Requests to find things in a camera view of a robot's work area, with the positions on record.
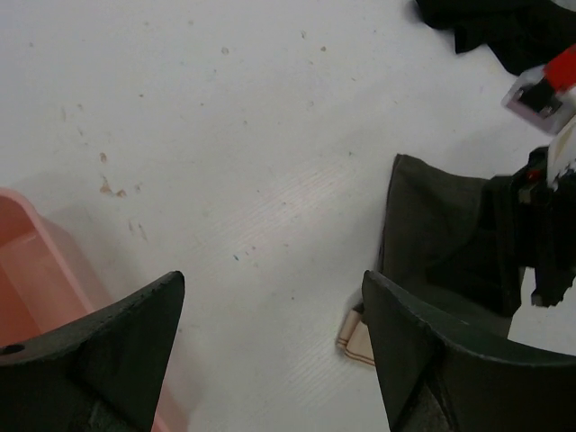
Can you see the olive underwear beige waistband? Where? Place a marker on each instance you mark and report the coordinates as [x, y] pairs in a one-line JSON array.
[[440, 246]]

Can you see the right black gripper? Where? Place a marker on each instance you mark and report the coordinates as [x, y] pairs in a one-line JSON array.
[[534, 226]]

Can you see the black underwear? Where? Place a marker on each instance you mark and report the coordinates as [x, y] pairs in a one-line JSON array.
[[521, 34]]

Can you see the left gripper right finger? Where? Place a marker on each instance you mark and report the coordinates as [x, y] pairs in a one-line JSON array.
[[439, 373]]

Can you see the pink compartment tray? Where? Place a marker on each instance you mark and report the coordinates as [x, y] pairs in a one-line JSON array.
[[46, 283]]

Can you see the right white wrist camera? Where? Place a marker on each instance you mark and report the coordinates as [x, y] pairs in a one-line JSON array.
[[545, 97]]

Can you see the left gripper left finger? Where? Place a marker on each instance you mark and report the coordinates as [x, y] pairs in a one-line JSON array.
[[103, 372]]

